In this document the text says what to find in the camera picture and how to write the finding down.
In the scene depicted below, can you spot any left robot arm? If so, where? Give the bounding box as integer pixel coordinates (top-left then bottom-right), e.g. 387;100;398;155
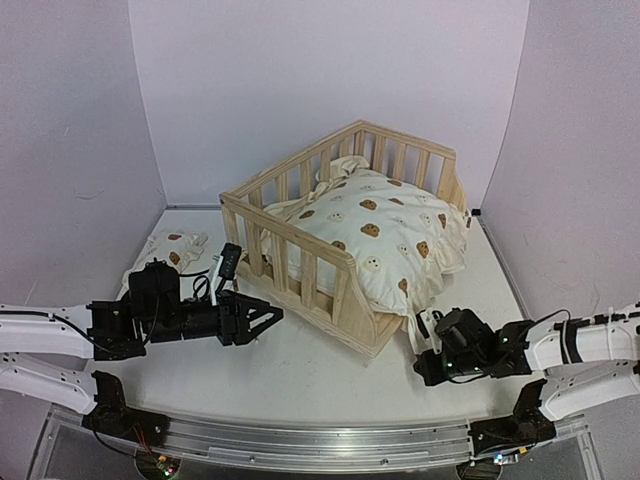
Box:
1;261;284;437

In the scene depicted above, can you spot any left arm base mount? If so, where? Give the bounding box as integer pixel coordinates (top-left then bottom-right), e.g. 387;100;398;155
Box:
82;371;170;447

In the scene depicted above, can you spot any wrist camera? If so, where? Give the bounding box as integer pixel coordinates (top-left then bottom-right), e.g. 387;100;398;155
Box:
417;308;443;354
209;243;242;305

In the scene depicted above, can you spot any aluminium front rail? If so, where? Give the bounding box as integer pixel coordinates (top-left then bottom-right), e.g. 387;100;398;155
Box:
29;406;599;478

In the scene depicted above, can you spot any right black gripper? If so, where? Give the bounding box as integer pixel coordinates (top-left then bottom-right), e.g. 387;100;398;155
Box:
414;350;485;388

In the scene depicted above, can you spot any wooden pet bed frame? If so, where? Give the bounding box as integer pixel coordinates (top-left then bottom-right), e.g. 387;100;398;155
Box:
220;120;470;352

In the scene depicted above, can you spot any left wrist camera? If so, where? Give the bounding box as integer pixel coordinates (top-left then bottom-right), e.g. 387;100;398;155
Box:
209;243;242;305

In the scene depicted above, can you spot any bear print cushion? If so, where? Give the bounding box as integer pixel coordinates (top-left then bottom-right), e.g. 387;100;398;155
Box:
254;155;474;351

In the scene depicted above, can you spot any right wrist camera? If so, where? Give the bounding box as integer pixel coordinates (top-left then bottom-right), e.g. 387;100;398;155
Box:
417;308;443;354

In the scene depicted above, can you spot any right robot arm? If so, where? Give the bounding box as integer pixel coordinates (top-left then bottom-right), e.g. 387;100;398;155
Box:
413;304;639;443

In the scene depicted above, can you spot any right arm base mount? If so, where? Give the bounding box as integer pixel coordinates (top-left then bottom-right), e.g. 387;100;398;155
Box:
468;379;556;457

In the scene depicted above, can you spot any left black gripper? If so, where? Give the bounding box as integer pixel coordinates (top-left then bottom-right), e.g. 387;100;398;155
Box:
144;289;283;347

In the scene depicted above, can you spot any small bear print pillow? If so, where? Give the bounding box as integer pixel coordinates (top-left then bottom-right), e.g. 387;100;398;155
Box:
122;229;209;286

